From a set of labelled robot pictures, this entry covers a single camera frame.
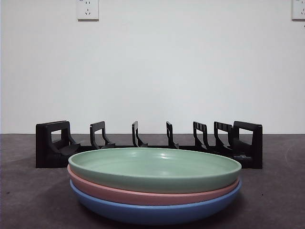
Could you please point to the pink plate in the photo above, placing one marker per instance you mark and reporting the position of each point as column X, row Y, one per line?
column 143, row 196

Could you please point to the green plate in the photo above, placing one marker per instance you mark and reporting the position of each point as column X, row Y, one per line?
column 155, row 167

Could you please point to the white wall socket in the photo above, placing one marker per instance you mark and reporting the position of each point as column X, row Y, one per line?
column 299, row 9
column 87, row 10

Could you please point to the blue plate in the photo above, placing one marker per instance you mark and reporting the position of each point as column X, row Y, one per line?
column 155, row 214

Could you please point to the black plastic dish rack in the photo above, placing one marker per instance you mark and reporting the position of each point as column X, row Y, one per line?
column 43, row 148

